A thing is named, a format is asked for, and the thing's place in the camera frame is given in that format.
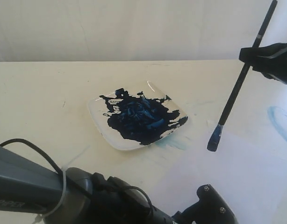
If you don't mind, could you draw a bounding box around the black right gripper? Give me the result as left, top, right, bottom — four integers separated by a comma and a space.
239, 43, 287, 85

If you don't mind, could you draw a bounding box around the black paintbrush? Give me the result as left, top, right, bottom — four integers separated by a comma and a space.
207, 0, 278, 152

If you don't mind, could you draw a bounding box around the white paper sheet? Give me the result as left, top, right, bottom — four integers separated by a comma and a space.
152, 133, 287, 224

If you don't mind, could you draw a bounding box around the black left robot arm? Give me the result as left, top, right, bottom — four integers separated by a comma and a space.
0, 139, 174, 224

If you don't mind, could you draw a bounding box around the white square paint plate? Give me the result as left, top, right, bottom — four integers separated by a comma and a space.
88, 81, 188, 151

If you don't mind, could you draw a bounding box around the white zip tie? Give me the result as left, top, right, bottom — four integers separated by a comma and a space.
32, 145, 90, 224

